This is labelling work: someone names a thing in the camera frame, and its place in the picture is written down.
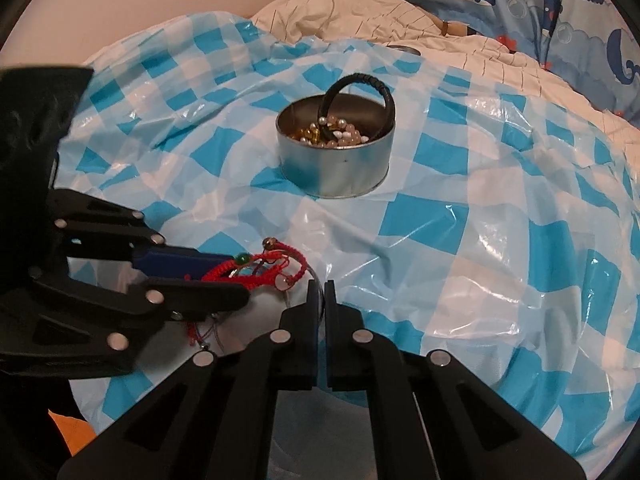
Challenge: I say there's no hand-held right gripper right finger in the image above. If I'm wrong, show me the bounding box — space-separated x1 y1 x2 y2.
324 279 586 480

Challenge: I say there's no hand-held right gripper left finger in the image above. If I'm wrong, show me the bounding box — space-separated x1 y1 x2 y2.
57 279 321 480

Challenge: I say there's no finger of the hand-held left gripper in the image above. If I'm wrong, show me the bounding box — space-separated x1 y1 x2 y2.
27 265 251 358
45 187 236 281

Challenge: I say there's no red beaded bracelet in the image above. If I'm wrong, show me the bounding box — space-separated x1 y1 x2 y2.
185 240 311 346

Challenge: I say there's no round metal tin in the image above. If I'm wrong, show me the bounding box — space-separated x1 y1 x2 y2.
276 94 393 198

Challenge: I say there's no small pearl bracelet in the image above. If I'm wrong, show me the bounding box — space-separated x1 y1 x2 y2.
307 116 373 148

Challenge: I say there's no black leather bangle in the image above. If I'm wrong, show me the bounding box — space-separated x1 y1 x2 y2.
320 74 393 142

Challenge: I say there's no blue checkered plastic sheet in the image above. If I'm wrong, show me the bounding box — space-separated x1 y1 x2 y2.
50 10 640 480

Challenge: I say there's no orange cloth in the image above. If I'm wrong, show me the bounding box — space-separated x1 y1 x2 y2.
47 409 96 457

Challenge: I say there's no white striped quilt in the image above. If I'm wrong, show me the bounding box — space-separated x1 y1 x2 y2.
250 0 640 141

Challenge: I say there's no tan brown-banded object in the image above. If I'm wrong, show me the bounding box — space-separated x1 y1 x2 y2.
432 17 476 38

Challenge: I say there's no whale print curtain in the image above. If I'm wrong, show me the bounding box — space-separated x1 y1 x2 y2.
362 0 640 121

